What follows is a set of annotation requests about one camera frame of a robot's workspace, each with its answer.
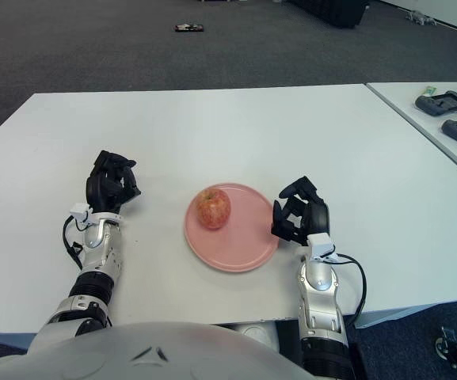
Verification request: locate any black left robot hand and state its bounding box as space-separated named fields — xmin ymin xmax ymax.
xmin=85 ymin=150 xmax=142 ymax=215

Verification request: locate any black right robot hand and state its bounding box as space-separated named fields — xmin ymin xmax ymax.
xmin=270 ymin=176 xmax=331 ymax=246

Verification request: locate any red apple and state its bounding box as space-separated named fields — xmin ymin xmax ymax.
xmin=195 ymin=188 xmax=231 ymax=231

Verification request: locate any pink round plate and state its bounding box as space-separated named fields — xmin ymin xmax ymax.
xmin=183 ymin=182 xmax=281 ymax=273

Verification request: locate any silver robot torso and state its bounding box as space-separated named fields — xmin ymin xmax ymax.
xmin=0 ymin=321 xmax=312 ymax=380

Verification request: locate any black case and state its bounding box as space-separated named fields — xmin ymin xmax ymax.
xmin=287 ymin=0 xmax=371 ymax=29

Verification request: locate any small grey toy robot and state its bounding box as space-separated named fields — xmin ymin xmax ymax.
xmin=406 ymin=10 xmax=437 ymax=25

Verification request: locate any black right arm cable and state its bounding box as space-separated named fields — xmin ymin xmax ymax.
xmin=333 ymin=253 xmax=368 ymax=328

